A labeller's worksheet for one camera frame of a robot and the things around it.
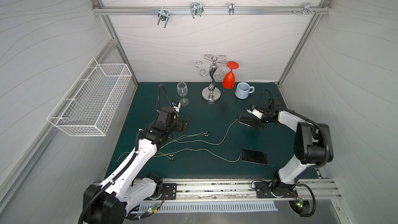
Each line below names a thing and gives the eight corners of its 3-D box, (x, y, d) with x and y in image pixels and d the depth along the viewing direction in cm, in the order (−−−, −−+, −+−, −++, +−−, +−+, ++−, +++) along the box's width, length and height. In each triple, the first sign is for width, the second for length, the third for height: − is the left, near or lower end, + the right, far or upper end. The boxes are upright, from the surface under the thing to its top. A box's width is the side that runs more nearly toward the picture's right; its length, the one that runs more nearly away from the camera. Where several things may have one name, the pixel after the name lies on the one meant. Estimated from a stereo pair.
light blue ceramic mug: (242, 101, 110) (244, 95, 105) (231, 93, 115) (232, 87, 110) (252, 92, 116) (255, 86, 111) (241, 85, 121) (243, 79, 116)
